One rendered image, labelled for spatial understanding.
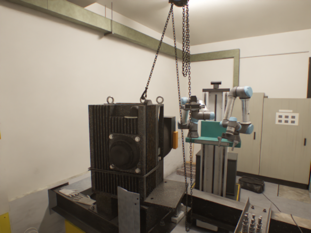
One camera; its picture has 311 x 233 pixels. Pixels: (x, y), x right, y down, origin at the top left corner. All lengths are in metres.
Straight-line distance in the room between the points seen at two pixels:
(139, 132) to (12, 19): 1.58
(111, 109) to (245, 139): 3.20
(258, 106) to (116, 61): 2.73
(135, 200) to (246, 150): 3.24
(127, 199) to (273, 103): 3.34
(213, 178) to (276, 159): 1.75
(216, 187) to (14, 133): 2.44
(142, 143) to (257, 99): 3.08
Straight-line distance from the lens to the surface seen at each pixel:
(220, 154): 2.70
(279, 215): 2.10
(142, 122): 1.36
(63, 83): 2.39
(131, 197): 1.34
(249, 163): 4.33
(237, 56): 4.39
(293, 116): 4.11
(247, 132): 2.33
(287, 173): 4.33
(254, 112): 4.13
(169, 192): 1.67
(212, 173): 2.80
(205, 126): 2.57
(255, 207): 2.12
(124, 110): 1.52
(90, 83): 2.59
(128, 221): 1.45
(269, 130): 4.15
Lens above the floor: 1.67
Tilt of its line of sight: 6 degrees down
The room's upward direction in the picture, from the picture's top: straight up
